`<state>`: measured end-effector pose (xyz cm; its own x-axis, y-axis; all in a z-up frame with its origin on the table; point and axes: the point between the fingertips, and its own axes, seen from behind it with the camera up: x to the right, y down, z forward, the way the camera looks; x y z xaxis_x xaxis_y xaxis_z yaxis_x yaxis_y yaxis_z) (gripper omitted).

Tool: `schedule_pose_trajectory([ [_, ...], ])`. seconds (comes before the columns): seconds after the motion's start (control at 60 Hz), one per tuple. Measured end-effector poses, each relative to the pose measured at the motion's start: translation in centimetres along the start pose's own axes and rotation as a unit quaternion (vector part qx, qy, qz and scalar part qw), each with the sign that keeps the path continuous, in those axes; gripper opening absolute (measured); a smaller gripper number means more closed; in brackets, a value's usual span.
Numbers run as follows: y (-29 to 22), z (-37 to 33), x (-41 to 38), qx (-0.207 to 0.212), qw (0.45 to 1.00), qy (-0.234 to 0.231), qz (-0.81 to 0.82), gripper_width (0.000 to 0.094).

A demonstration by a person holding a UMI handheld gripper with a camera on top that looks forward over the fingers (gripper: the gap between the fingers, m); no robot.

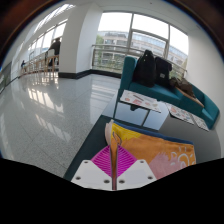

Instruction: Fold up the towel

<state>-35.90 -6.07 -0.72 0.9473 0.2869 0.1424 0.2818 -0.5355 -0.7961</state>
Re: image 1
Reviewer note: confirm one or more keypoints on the printed paper sheet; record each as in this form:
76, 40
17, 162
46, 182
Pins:
140, 100
200, 122
180, 113

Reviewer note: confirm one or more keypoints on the orange pink yellow printed towel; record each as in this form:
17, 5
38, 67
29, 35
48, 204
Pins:
153, 146

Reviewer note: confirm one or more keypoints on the row of wooden chairs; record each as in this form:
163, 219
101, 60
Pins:
40, 63

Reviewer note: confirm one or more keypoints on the teal sofa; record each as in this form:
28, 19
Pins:
151, 91

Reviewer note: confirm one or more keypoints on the person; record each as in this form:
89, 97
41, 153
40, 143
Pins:
55, 48

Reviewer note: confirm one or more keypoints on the black backpack with light patch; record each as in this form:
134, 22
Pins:
163, 74

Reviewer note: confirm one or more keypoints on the metal window railing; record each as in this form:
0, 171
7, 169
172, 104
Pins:
110, 50

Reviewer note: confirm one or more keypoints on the brown jacket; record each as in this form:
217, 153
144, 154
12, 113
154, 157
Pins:
182, 86

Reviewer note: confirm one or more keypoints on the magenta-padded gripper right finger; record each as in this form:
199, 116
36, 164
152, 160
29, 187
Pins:
128, 160

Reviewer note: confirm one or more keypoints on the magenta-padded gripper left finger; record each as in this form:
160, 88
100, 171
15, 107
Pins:
100, 161

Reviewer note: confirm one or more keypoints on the wooden sofa side table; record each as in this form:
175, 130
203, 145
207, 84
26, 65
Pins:
191, 97

